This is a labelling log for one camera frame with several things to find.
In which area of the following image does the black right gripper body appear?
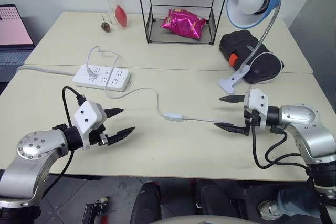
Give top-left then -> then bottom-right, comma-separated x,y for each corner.
243,108 -> 261,137

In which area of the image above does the black case with orange latch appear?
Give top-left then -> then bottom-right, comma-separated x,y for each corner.
218,29 -> 271,66

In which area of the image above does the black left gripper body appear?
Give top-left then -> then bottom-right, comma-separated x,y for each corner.
88,124 -> 109,147

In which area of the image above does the dark rounded shape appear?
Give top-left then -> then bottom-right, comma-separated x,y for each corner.
130,180 -> 162,224
195,179 -> 237,220

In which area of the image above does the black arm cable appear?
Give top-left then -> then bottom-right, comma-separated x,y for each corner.
39,86 -> 88,201
251,125 -> 314,180

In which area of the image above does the white inline cord switch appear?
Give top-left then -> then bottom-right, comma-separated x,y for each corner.
162,112 -> 185,122

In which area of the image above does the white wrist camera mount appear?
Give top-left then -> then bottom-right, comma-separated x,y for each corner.
243,88 -> 270,128
73,100 -> 107,151

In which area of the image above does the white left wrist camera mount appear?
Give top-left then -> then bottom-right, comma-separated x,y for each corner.
73,100 -> 107,151

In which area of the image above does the black rounded pouch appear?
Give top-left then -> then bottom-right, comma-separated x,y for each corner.
243,51 -> 286,85

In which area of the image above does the clear glass cup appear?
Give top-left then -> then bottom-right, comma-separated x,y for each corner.
106,0 -> 131,31

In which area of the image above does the black wire frame rack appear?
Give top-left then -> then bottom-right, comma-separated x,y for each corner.
135,0 -> 233,47

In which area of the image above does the blue jeans leg of bystander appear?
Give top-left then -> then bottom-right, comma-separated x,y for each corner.
276,187 -> 321,218

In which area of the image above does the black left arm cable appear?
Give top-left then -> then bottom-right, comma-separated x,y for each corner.
39,86 -> 88,201

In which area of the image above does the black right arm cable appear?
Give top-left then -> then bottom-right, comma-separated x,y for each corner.
251,125 -> 314,180

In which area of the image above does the beige rounded surface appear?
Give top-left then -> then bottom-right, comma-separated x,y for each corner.
154,214 -> 254,224

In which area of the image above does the laptop with pink screen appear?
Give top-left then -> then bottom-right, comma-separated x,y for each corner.
0,4 -> 36,83

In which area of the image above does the red rubber bulb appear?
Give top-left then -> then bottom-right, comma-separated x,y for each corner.
114,4 -> 128,29

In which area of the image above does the black frame with caster wheel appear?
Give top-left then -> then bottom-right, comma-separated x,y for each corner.
82,196 -> 110,224

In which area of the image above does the pink foil snack bag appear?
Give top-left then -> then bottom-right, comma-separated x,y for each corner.
160,8 -> 207,41

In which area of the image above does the white power strip cable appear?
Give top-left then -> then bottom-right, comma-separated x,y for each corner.
16,65 -> 77,77

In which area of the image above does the white power strip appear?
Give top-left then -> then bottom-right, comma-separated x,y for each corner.
72,63 -> 132,92

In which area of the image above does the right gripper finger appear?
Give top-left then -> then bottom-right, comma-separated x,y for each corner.
218,94 -> 246,103
214,122 -> 249,134

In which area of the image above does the blue gooseneck clip desk lamp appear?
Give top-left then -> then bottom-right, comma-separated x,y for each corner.
218,0 -> 282,94

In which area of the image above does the white cable with switch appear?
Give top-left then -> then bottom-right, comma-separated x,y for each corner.
86,46 -> 286,124

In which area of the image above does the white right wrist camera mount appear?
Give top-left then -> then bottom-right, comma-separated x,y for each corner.
243,88 -> 270,128

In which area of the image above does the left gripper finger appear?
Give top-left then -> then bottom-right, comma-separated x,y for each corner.
103,108 -> 124,120
107,126 -> 137,146

